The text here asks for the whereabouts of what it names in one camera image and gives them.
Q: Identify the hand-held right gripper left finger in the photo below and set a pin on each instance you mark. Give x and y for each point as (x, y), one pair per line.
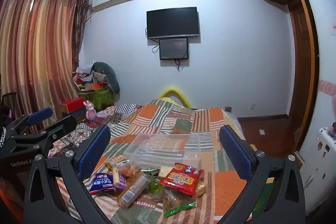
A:
(94, 153)

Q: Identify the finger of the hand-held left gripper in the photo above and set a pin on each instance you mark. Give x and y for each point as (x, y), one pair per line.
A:
(39, 113)
(63, 124)

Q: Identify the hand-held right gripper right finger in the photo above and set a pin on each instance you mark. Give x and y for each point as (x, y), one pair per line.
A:
(235, 153)

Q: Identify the yellow snack stick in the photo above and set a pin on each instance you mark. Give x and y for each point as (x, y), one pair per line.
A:
(111, 168)

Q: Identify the small cracker pack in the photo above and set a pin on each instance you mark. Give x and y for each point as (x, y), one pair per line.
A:
(119, 159)

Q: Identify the purple snack packet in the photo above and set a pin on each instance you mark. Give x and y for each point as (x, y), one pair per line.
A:
(102, 183)

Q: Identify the golden snack bag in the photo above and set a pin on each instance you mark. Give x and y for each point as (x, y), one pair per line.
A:
(201, 188)

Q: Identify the long biscuit packet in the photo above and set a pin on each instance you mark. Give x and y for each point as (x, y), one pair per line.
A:
(132, 191)

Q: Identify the green snack packet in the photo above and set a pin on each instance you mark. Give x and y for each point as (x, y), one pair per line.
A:
(149, 172)

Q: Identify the red snack packet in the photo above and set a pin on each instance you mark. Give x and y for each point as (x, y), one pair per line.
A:
(181, 179)

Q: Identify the clear plastic container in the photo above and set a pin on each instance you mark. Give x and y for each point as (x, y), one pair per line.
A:
(162, 146)

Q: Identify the green jelly cup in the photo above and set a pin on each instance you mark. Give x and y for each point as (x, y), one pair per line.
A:
(156, 186)

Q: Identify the pale yellow cracker pack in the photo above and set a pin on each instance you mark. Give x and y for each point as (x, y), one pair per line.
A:
(164, 172)

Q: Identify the thin green stick packet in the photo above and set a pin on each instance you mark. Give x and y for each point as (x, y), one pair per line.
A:
(181, 209)

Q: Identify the clear brown snack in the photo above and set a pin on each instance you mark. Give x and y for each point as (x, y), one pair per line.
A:
(172, 200)

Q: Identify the red black box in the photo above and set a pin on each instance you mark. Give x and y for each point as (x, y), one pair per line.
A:
(74, 105)

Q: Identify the pink plush toy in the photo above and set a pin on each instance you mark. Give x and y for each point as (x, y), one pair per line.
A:
(90, 112)

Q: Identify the orange green patchwork blanket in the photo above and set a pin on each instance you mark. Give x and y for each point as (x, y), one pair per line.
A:
(223, 182)

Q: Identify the black mesh chair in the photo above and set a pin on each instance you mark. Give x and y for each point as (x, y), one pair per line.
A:
(9, 103)

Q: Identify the checkered patterned quilt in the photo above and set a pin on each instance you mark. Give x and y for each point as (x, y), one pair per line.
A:
(118, 115)

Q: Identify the green bag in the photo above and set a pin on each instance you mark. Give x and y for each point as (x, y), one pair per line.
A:
(102, 99)

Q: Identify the pile of boxes and papers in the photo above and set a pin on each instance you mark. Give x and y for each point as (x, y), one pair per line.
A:
(85, 81)

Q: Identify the grey cushion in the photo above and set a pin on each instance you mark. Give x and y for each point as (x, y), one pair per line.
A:
(110, 74)

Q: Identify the striped orange curtain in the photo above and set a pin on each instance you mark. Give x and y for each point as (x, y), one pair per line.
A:
(39, 43)

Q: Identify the yellow foam tube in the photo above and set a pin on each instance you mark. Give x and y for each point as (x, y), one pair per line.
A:
(178, 94)

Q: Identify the white appliance with stickers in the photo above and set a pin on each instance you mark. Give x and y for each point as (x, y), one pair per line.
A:
(319, 174)

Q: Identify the brown wooden door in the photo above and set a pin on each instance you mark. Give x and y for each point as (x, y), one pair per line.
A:
(302, 69)

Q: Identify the dark wooden bed frame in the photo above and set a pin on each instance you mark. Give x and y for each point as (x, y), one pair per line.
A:
(228, 109)

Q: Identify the white wall socket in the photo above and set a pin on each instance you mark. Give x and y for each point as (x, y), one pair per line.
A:
(253, 106)

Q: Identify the pink cartoon wall sticker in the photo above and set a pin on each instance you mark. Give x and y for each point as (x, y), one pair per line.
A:
(326, 92)

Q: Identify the small black wall monitor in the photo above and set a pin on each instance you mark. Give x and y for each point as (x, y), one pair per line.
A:
(173, 48)

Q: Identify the black wall television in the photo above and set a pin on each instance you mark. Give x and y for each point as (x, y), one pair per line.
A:
(172, 22)

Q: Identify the red white wall sticker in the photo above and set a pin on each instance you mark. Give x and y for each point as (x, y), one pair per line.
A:
(334, 29)

